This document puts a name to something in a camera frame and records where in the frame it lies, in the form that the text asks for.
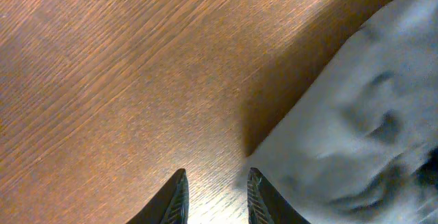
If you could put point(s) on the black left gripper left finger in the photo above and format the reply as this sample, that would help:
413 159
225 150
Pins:
170 205

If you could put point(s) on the grey cotton shorts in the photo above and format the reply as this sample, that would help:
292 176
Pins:
354 149

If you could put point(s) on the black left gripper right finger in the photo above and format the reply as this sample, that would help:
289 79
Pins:
266 205

